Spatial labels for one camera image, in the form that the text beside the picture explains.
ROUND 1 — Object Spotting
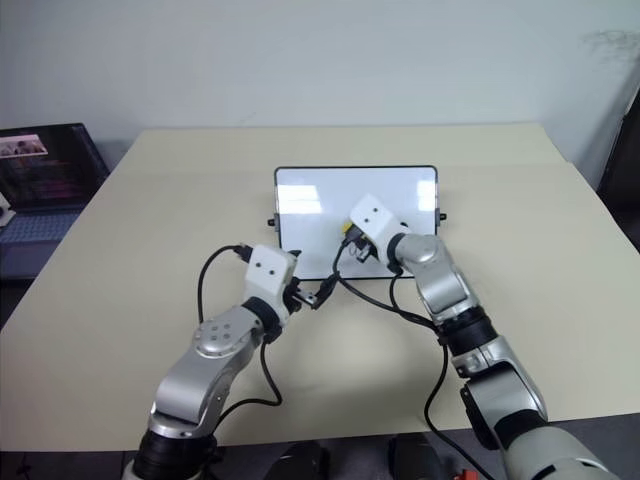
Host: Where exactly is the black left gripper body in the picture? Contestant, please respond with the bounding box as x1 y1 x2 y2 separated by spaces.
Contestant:
282 276 321 316

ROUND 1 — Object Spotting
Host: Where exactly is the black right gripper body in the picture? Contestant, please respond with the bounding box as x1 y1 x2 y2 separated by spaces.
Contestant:
347 237 380 265

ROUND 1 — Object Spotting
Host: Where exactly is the small black-framed whiteboard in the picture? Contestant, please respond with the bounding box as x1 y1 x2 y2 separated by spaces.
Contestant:
266 164 448 282

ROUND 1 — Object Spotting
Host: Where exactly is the dark rounded shape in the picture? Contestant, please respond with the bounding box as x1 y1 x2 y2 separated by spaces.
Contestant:
386 432 452 480
271 438 332 480

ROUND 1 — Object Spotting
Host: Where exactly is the open grey laptop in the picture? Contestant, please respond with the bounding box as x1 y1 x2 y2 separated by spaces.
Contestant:
0 121 112 282

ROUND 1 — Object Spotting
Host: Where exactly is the tall black object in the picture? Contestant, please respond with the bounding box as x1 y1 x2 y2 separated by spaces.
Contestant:
596 83 640 212

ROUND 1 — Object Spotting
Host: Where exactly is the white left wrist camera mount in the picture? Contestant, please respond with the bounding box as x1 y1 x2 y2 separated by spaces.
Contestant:
244 244 298 322

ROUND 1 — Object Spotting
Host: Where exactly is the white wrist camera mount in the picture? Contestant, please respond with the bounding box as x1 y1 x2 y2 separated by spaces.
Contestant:
244 244 298 322
348 191 404 264

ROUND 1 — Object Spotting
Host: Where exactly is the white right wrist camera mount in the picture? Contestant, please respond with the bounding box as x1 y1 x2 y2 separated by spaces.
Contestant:
348 191 404 264

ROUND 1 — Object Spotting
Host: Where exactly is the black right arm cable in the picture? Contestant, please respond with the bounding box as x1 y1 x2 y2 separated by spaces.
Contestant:
331 227 501 480

